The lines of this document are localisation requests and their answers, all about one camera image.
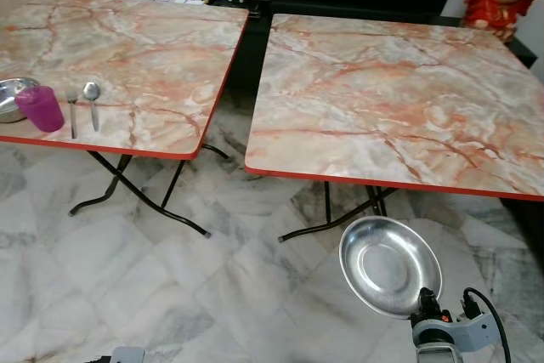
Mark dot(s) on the steel fork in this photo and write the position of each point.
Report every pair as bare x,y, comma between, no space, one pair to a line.
72,112

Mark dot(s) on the steel spoon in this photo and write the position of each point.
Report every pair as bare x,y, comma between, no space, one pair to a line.
92,91

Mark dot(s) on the steel bowl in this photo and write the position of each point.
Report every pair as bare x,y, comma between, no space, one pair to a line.
10,99

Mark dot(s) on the round steel plate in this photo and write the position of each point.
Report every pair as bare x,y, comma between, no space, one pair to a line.
387,265

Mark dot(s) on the purple plastic cup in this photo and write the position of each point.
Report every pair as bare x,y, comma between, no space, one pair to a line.
41,110

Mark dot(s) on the marble print folding table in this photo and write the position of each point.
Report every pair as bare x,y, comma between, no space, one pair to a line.
382,99
144,57

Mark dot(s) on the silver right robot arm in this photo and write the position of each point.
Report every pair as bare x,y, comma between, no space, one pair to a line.
435,354

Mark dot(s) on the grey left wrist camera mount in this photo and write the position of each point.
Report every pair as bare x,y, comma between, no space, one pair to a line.
127,355

